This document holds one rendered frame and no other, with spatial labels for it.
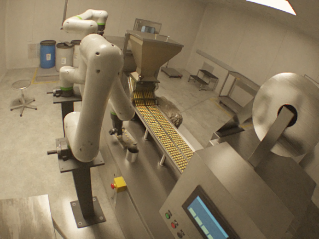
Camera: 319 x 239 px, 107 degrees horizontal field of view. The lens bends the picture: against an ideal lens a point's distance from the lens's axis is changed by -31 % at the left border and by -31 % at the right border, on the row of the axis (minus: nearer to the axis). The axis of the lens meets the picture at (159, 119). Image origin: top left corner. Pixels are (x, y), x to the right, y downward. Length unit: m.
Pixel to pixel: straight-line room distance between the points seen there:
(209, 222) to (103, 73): 0.55
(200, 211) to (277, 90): 0.46
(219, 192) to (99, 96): 0.48
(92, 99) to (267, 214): 0.64
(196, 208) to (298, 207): 0.39
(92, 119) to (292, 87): 0.70
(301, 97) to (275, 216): 0.36
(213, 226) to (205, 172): 0.17
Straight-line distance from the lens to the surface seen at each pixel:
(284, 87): 0.61
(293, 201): 0.71
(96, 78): 0.57
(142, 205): 1.01
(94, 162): 0.99
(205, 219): 0.54
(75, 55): 4.30
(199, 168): 0.49
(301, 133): 0.61
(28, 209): 1.16
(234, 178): 0.48
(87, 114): 0.65
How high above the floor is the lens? 1.69
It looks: 33 degrees down
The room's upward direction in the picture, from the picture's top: 18 degrees clockwise
